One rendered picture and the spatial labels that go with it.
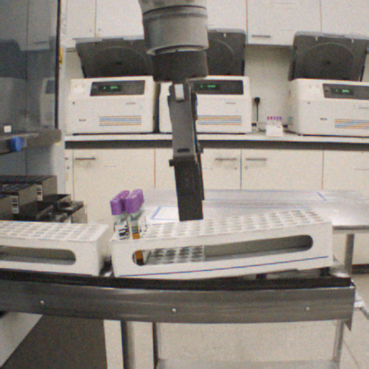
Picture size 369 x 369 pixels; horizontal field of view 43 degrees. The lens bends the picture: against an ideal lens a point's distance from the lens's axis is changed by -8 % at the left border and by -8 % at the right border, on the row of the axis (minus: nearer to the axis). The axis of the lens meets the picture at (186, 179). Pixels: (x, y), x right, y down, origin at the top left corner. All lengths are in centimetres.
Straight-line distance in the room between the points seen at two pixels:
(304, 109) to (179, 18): 242
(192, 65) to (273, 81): 300
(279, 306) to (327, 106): 246
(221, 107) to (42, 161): 184
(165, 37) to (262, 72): 300
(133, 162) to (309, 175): 107
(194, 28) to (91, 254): 33
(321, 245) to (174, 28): 34
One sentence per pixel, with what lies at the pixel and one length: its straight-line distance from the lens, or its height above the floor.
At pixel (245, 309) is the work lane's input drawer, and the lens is 66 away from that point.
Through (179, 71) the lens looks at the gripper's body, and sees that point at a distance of 64.
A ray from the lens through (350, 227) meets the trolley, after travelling 99.
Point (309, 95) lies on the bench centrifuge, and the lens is 305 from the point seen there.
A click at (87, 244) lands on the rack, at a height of 86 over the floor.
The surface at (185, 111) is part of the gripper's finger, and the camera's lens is 59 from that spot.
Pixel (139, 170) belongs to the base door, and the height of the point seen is 68.
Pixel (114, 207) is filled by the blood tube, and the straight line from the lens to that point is 65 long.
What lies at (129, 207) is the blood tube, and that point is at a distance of 65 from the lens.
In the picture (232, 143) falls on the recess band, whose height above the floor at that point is 85.
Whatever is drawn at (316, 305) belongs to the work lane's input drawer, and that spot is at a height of 78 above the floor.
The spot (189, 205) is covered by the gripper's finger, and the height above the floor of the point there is 92.
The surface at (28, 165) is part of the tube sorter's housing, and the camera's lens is 130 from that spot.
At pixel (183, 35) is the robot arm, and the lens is 64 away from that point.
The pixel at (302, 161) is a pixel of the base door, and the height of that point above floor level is 75.
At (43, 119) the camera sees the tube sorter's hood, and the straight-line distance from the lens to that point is 115.
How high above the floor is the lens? 103
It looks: 8 degrees down
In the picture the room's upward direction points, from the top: straight up
